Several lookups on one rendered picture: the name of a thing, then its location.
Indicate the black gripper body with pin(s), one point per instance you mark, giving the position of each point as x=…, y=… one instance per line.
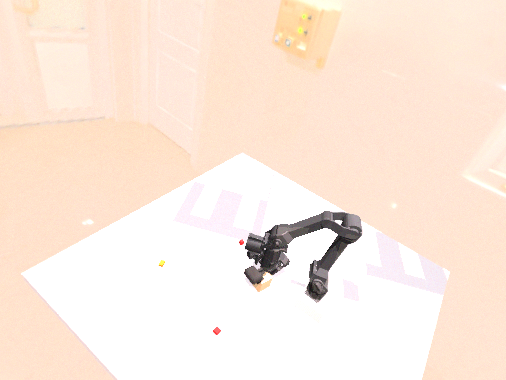
x=255, y=275

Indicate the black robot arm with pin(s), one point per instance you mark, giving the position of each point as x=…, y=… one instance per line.
x=276, y=240

